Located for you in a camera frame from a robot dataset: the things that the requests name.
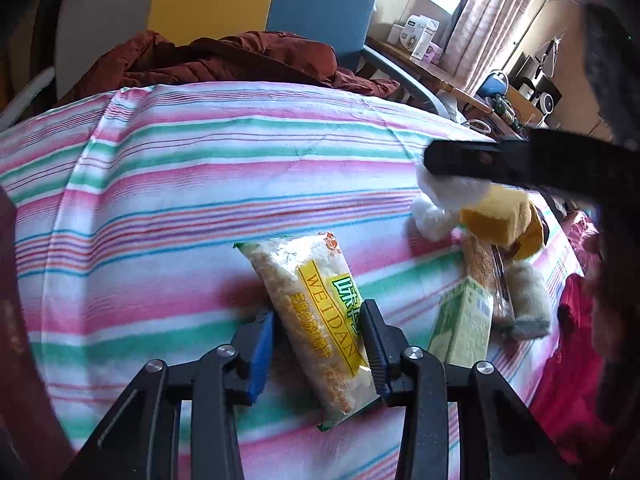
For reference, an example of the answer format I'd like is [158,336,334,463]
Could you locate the striped bed sheet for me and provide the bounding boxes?
[0,80,586,480]

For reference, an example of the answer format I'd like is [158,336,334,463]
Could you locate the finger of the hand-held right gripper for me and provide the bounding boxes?
[424,139,533,186]

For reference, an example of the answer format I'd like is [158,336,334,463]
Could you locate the white plastic wrap ball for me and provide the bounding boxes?
[411,164,488,240]

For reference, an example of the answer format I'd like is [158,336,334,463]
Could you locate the green carton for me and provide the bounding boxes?
[427,277,496,368]

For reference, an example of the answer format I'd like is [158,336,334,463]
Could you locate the maroon quilt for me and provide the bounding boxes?
[55,30,401,106]

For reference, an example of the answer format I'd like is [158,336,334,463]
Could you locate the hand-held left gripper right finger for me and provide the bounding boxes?
[359,299,566,480]

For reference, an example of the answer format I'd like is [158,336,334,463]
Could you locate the beige sponge block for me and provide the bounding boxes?
[505,262,553,340]

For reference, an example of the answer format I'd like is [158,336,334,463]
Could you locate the yellow label snack packet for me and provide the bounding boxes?
[232,230,383,433]

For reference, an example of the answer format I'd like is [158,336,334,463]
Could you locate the grey bed rail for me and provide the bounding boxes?
[362,45,453,118]
[0,67,56,131]

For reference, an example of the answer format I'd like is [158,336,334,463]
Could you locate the black speaker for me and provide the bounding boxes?
[515,67,563,128]

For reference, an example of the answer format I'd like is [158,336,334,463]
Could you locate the red cloth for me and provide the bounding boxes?
[530,210,616,466]

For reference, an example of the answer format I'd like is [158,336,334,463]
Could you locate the white carton box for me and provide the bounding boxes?
[387,15,441,58]

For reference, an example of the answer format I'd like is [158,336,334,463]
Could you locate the clear cracker packet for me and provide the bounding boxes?
[460,232,516,328]

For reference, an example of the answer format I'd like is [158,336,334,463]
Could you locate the wooden desk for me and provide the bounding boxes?
[365,35,546,136]

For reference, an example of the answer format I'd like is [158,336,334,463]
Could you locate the yellow sponge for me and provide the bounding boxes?
[459,184,546,261]

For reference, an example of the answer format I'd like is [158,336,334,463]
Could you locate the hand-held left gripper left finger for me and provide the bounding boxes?
[60,309,277,480]

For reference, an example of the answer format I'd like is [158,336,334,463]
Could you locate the person's right forearm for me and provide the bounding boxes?
[582,200,640,480]

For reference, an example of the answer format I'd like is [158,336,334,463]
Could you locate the pink patterned curtain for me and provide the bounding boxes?
[442,0,551,92]

